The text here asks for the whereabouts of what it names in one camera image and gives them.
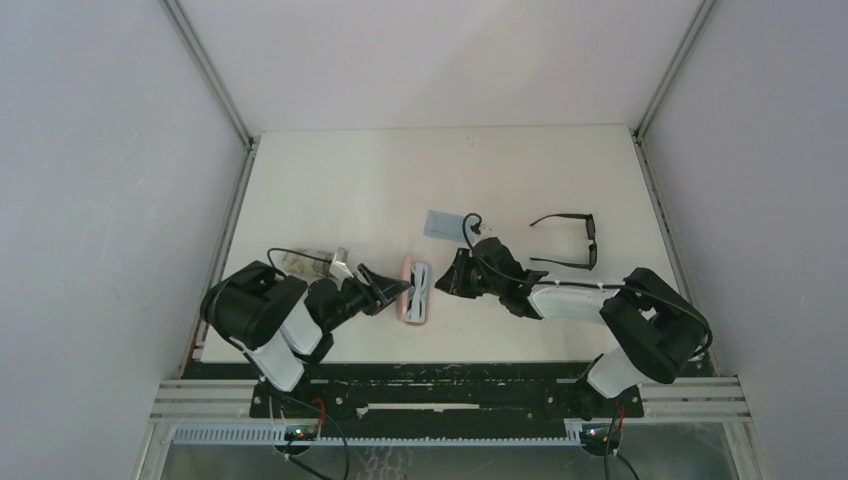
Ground pink glasses case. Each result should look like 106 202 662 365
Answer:
396 256 422 326

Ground map print glasses case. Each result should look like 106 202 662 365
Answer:
280 248 333 277

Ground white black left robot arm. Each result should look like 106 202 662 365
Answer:
199 261 412 392

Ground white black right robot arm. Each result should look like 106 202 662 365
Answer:
435 237 712 399

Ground black sunglasses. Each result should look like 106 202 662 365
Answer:
529 213 599 271

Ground light blue cleaning cloth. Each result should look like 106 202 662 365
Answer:
423 210 464 242

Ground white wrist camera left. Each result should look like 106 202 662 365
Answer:
329 247 354 281

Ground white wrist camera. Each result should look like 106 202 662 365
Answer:
329 247 354 281
469 223 495 241

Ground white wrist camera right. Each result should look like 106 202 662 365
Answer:
469 223 495 241

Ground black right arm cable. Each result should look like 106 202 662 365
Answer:
461 212 714 359

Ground white slotted cable duct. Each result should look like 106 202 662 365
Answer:
171 424 582 447

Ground aluminium frame rail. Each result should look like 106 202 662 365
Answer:
158 0 258 379
632 0 753 425

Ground right aluminium frame rail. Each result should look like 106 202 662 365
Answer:
632 0 753 425

